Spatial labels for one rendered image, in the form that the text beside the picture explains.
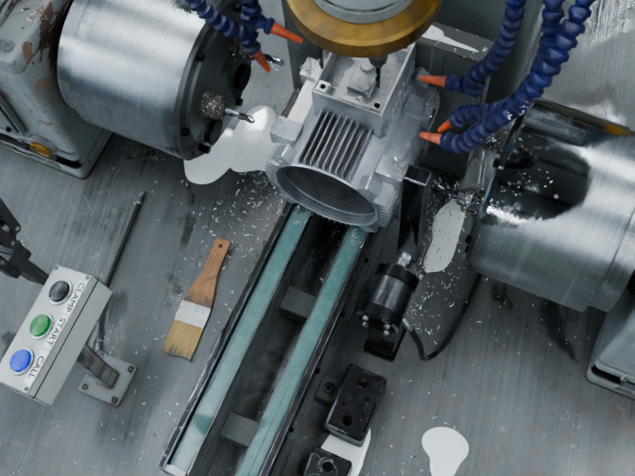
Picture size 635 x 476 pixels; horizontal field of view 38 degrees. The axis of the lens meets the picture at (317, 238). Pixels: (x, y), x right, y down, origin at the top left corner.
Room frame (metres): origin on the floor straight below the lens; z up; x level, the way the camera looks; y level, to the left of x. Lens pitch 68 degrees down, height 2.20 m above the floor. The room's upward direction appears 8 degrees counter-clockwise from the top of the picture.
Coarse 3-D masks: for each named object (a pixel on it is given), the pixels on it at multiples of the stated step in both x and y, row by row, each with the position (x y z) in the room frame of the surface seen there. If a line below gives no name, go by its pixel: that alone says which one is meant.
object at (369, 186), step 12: (420, 72) 0.66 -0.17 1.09; (420, 84) 0.65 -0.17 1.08; (288, 144) 0.58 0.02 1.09; (276, 156) 0.57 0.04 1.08; (288, 156) 0.56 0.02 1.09; (360, 180) 0.52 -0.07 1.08; (372, 180) 0.51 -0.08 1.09; (360, 192) 0.50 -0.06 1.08; (372, 192) 0.50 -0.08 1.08; (372, 228) 0.50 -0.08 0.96
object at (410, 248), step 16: (416, 176) 0.43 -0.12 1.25; (416, 192) 0.43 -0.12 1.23; (400, 208) 0.44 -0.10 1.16; (416, 208) 0.42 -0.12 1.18; (400, 224) 0.43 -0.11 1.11; (416, 224) 0.42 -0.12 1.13; (400, 240) 0.43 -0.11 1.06; (416, 240) 0.42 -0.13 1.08; (400, 256) 0.42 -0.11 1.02; (416, 256) 0.42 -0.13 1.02
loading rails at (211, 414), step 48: (288, 240) 0.51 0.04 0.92; (384, 240) 0.53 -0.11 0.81; (288, 288) 0.46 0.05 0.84; (336, 288) 0.43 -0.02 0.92; (240, 336) 0.38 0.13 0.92; (336, 336) 0.37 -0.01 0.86; (240, 384) 0.32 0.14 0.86; (288, 384) 0.30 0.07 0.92; (336, 384) 0.31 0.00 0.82; (192, 432) 0.25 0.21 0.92; (240, 432) 0.25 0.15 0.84; (288, 432) 0.23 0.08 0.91
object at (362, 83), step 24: (408, 48) 0.67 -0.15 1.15; (336, 72) 0.66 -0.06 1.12; (360, 72) 0.65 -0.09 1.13; (384, 72) 0.65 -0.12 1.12; (408, 72) 0.65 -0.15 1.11; (312, 96) 0.62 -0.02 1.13; (336, 96) 0.63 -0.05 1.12; (384, 96) 0.62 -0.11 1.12; (360, 120) 0.59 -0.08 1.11; (384, 120) 0.58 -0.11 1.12
